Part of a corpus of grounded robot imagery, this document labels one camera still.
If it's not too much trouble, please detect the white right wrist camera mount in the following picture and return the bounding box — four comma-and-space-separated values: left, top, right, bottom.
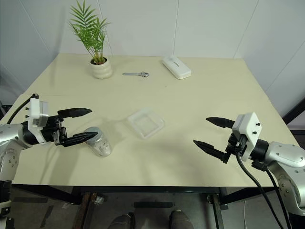
231, 112, 263, 161

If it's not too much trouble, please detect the white rectangular case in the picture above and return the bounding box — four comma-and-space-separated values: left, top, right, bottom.
162, 55, 192, 80

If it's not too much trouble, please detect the dark rounded right foot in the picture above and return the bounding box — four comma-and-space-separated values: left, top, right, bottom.
168, 209, 193, 229

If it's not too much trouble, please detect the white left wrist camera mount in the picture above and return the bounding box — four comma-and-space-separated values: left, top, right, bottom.
27, 97, 50, 145

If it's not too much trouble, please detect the green potted palm plant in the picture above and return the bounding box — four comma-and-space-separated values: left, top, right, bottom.
68, 0, 111, 64

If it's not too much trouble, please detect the cream ribbed plant pot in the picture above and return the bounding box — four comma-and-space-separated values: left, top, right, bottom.
90, 57, 112, 80

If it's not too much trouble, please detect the dark rounded foot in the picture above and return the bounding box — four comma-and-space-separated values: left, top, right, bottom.
107, 212, 135, 229
168, 209, 193, 229

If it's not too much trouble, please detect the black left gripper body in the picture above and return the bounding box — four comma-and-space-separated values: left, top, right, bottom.
40, 115, 68, 146

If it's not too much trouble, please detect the clear plastic container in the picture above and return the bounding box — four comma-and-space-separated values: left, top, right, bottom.
127, 107, 166, 139

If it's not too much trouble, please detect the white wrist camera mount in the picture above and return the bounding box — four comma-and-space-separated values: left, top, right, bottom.
27, 97, 50, 145
231, 112, 263, 161

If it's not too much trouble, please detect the silver adjustable wrench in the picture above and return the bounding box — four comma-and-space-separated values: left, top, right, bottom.
122, 71, 150, 78

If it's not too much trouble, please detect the grey bottle cap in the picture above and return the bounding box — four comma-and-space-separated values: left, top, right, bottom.
84, 127, 101, 145

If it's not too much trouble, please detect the black metal stand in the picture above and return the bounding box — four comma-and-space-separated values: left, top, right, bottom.
282, 94, 305, 134

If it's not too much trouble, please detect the clear plastic jar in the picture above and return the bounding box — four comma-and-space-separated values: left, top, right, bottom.
85, 133, 112, 158

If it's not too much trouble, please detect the black table frame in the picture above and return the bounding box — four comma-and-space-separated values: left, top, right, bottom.
0, 98, 305, 229

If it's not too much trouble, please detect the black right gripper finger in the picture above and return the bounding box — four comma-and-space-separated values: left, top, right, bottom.
205, 116, 236, 130
193, 139, 231, 164

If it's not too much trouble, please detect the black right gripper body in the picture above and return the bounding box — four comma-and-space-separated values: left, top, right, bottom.
224, 132, 248, 156

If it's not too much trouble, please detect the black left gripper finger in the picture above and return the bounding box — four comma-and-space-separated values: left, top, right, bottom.
62, 132, 99, 147
57, 107, 92, 119

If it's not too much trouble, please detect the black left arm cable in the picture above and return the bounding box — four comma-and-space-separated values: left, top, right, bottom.
6, 94, 39, 125

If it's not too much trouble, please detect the dark rounded left foot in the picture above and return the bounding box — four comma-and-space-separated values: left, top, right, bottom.
107, 212, 135, 229

